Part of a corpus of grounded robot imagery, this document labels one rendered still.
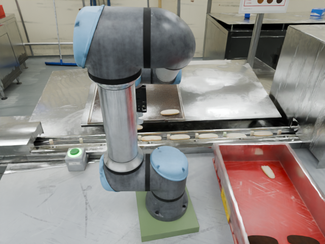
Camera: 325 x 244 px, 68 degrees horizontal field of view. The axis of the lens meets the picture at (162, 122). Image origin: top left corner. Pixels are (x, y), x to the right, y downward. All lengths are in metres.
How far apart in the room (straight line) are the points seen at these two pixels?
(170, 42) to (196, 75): 1.14
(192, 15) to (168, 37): 4.02
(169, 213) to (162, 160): 0.20
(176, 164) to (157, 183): 0.08
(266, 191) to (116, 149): 0.65
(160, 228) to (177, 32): 0.61
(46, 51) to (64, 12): 0.82
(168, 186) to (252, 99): 0.89
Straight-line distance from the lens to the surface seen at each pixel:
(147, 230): 0.85
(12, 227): 1.03
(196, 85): 1.50
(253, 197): 1.03
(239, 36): 2.88
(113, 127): 0.59
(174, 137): 1.18
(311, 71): 1.26
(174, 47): 0.47
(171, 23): 0.48
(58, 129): 1.41
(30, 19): 5.11
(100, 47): 0.47
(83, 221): 0.95
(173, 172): 0.70
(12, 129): 1.33
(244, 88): 1.55
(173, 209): 0.83
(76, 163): 1.09
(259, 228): 0.95
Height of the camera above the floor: 1.58
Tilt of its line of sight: 34 degrees down
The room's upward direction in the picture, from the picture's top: straight up
